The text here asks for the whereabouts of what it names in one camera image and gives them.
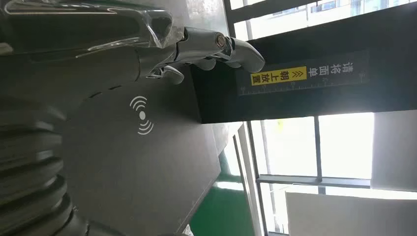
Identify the grey weighing scale platform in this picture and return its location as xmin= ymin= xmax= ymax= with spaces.
xmin=61 ymin=66 xmax=223 ymax=236

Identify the clear plastic hand cover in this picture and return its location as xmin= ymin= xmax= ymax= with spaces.
xmin=3 ymin=0 xmax=185 ymax=61

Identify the ribbed grey left arm sleeve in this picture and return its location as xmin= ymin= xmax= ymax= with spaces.
xmin=0 ymin=96 xmax=74 ymax=236

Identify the yellow warning sticker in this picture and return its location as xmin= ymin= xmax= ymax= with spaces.
xmin=250 ymin=66 xmax=308 ymax=87

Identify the black scanner housing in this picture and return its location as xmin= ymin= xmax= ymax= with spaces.
xmin=190 ymin=2 xmax=417 ymax=125

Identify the white board panel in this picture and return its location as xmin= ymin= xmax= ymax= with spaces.
xmin=284 ymin=191 xmax=417 ymax=236

